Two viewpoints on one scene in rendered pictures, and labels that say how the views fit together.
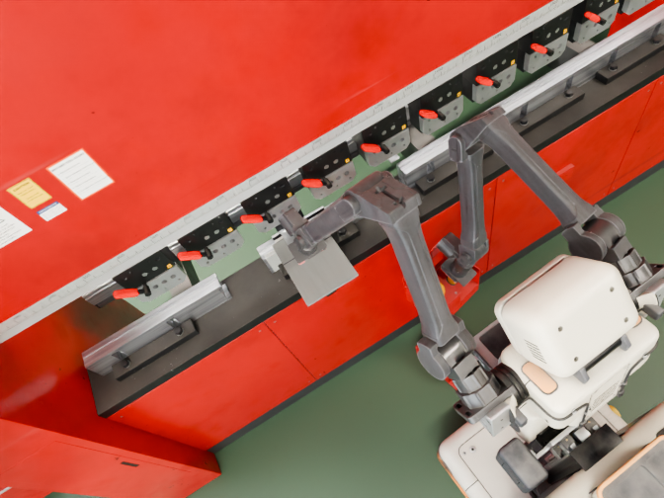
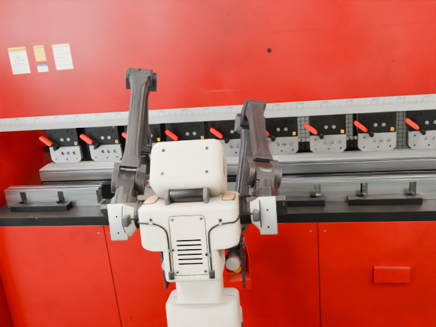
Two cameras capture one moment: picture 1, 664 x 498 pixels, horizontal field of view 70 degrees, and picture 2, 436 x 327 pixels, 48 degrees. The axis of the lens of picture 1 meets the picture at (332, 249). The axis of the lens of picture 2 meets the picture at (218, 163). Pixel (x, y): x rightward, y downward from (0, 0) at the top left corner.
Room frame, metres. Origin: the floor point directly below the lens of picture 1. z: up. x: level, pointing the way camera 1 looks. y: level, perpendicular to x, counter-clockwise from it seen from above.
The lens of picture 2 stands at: (-0.98, -0.91, 1.75)
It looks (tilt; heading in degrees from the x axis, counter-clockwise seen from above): 18 degrees down; 20
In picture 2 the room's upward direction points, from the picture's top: 5 degrees counter-clockwise
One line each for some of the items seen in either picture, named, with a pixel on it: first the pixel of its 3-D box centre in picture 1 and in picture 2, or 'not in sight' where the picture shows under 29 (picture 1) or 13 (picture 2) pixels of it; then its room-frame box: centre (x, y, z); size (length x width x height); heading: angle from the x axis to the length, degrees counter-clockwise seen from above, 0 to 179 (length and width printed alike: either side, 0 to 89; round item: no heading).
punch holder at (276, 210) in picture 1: (267, 198); (148, 139); (0.95, 0.11, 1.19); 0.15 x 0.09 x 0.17; 99
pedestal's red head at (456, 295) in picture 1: (441, 283); (223, 262); (0.67, -0.30, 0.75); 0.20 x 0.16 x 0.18; 112
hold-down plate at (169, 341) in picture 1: (155, 349); (41, 206); (0.81, 0.67, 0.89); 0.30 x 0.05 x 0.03; 99
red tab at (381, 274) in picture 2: (556, 179); (391, 274); (0.96, -0.95, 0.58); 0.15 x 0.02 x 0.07; 99
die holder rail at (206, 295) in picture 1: (158, 324); (54, 195); (0.88, 0.63, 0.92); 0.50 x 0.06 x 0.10; 99
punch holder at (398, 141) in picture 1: (379, 131); (235, 135); (1.02, -0.28, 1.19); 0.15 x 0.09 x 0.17; 99
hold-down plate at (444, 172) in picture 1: (455, 167); (290, 201); (1.00, -0.52, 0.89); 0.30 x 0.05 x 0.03; 99
